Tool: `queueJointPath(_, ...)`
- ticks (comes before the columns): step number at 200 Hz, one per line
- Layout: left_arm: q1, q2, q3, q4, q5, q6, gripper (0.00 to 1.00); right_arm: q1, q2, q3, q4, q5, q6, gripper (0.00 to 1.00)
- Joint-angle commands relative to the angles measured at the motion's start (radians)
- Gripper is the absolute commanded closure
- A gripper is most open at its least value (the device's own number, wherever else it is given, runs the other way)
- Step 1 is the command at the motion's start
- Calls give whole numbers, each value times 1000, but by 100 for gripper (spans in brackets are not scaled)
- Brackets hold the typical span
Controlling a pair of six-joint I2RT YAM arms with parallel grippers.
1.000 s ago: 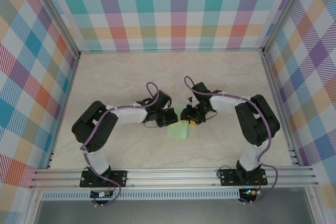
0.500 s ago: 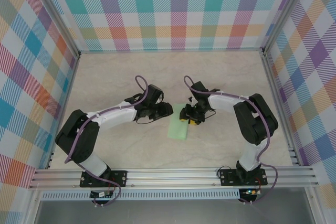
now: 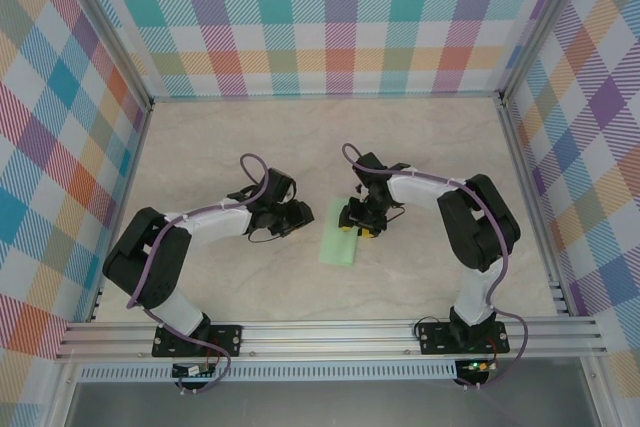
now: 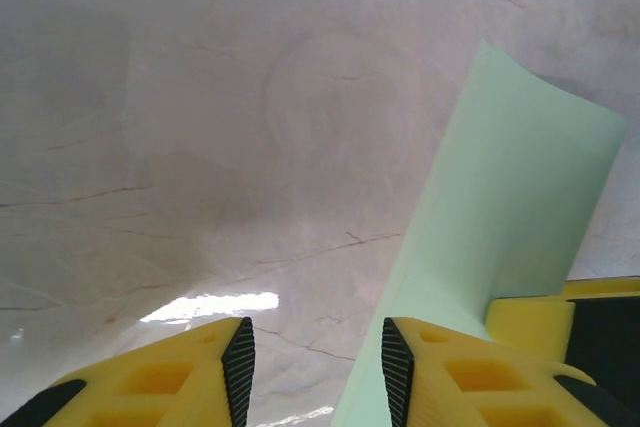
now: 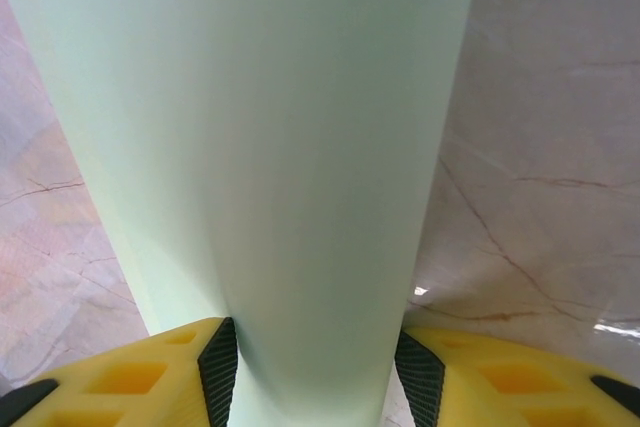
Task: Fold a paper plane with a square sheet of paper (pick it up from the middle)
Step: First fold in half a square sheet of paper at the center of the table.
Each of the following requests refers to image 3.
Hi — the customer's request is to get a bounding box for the light green cloth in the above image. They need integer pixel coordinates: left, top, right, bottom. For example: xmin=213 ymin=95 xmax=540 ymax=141
xmin=318 ymin=195 xmax=360 ymax=267

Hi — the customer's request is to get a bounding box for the small black controller board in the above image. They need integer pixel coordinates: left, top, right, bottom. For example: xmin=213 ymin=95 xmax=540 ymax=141
xmin=172 ymin=363 xmax=219 ymax=379

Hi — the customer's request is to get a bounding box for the controller board with green light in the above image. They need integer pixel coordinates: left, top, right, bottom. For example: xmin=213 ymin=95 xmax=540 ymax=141
xmin=462 ymin=359 xmax=499 ymax=374

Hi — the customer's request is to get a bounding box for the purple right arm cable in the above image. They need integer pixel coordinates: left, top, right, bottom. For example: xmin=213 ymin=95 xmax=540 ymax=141
xmin=341 ymin=142 xmax=530 ymax=391

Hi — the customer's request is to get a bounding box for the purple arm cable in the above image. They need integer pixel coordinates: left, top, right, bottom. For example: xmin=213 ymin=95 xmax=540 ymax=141
xmin=341 ymin=142 xmax=530 ymax=391
xmin=125 ymin=153 xmax=282 ymax=396

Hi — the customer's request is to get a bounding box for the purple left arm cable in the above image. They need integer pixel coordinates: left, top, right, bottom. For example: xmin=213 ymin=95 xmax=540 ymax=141
xmin=125 ymin=153 xmax=282 ymax=396

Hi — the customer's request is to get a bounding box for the wide aluminium mounting rail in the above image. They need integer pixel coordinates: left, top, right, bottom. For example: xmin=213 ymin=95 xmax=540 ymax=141
xmin=54 ymin=316 xmax=609 ymax=362

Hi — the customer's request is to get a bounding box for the thin aluminium frame rail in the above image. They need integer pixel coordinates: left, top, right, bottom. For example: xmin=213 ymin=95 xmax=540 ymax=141
xmin=497 ymin=94 xmax=574 ymax=318
xmin=149 ymin=90 xmax=505 ymax=104
xmin=88 ymin=101 xmax=154 ymax=323

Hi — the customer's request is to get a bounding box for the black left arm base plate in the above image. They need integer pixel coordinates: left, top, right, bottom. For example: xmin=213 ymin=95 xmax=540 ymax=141
xmin=152 ymin=324 xmax=244 ymax=358

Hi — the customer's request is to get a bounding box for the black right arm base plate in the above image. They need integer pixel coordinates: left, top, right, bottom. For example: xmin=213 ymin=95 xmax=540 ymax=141
xmin=417 ymin=321 xmax=510 ymax=356

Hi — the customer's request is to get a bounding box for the perforated grey cable tray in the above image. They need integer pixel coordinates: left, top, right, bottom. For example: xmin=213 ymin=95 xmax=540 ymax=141
xmin=78 ymin=361 xmax=459 ymax=382

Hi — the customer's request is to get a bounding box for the aluminium frame post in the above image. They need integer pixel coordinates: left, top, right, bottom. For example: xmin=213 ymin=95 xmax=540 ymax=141
xmin=58 ymin=0 xmax=154 ymax=113
xmin=498 ymin=0 xmax=594 ymax=106

